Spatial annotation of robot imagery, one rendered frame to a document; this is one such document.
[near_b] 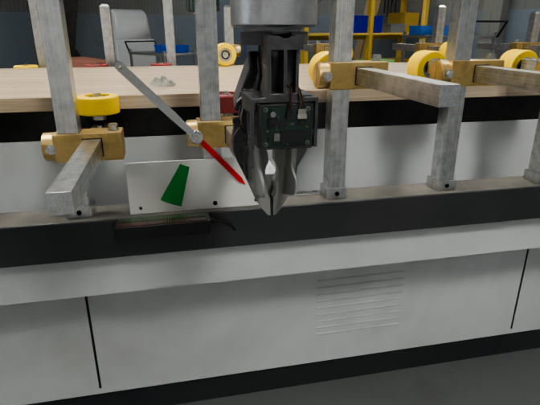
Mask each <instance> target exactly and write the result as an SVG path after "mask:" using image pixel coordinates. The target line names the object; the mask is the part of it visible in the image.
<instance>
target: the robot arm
mask: <svg viewBox="0 0 540 405"><path fill-rule="evenodd" d="M319 2H321V0H230V8H231V25H232V26H233V27H243V31H241V32H240V42H241V44H243V45H258V51H249V52H248V54H247V58H246V60H245V63H244V66H243V69H242V71H241V74H240V77H239V81H238V84H237V86H236V88H235V92H234V95H233V99H234V109H235V111H239V114H238V117H232V118H231V119H232V123H233V129H232V134H231V144H232V149H233V152H234V154H235V157H236V159H237V161H238V163H239V166H240V168H241V170H242V171H243V174H244V176H245V178H246V180H247V183H248V185H249V186H250V188H251V190H252V193H253V195H254V197H255V199H256V201H257V202H258V204H259V205H260V207H261V208H262V209H263V210H264V211H265V212H266V214H267V215H275V214H276V213H277V212H278V211H279V209H280V208H281V207H282V206H283V205H284V203H285V201H286V199H287V197H288V196H289V195H295V194H296V193H297V167H298V165H299V163H300V161H301V159H302V158H303V156H304V155H305V152H306V150H307V148H311V146H317V118H318V96H315V95H313V94H311V93H309V92H306V91H304V90H303V89H300V88H299V59H300V50H304V45H305V44H308V31H304V27H315V26H316V25H317V4H318V3H319ZM313 110H314V123H313ZM270 149H272V159H273V161H274V162H275V165H276V171H275V173H274V175H273V177H272V181H273V190H272V193H271V194H270V196H269V194H268V180H267V179H266V175H265V169H266V166H267V164H268V151H267V150H270Z"/></svg>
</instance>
